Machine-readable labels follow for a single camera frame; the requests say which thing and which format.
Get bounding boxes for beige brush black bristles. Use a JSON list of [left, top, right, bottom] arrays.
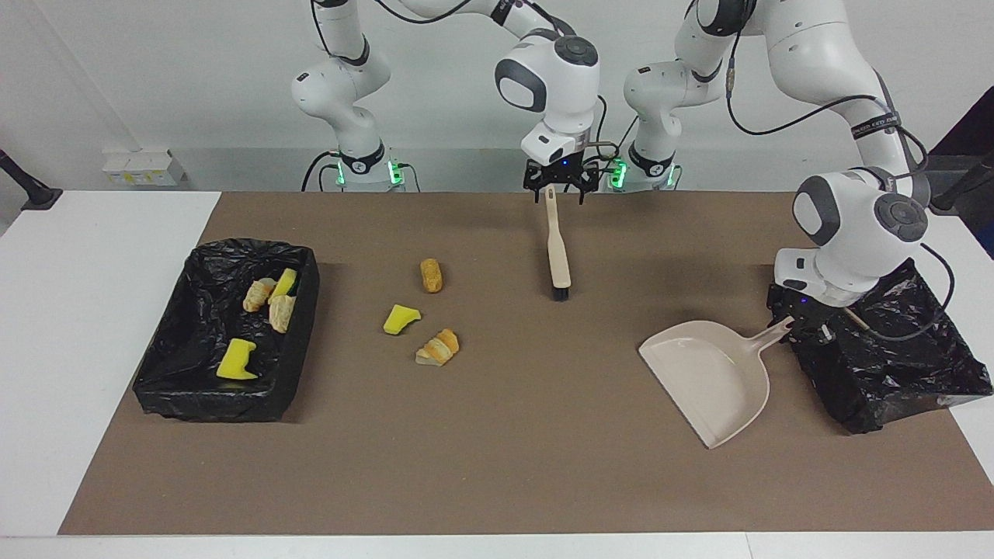
[[544, 186, 573, 302]]

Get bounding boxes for beige plastic dustpan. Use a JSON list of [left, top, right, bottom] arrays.
[[638, 316, 797, 450]]

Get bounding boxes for croissant piece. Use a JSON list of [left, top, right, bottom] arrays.
[[268, 295, 297, 334], [415, 328, 461, 367], [242, 277, 277, 313]]

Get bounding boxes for notched green yellow sponge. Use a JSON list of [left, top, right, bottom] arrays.
[[216, 339, 259, 381]]

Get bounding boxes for black bag-lined bin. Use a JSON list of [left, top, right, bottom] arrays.
[[771, 256, 994, 435], [132, 238, 321, 424]]

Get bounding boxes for dark background panel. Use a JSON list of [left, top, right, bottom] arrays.
[[928, 82, 994, 261]]

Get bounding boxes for brown paper table mat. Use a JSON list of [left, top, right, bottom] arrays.
[[58, 192, 994, 536]]

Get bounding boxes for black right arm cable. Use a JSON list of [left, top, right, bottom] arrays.
[[311, 0, 622, 168]]

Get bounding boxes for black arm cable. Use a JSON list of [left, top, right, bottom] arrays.
[[726, 54, 956, 342], [311, 0, 622, 168]]

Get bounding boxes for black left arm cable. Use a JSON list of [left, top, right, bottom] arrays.
[[726, 54, 956, 342]]

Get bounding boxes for black camera stand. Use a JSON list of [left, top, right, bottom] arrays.
[[0, 149, 64, 212], [930, 151, 994, 214]]

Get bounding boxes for black right base cable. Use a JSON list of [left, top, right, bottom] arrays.
[[301, 150, 422, 193]]

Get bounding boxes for white wall socket box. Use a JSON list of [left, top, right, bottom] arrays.
[[103, 149, 187, 187]]

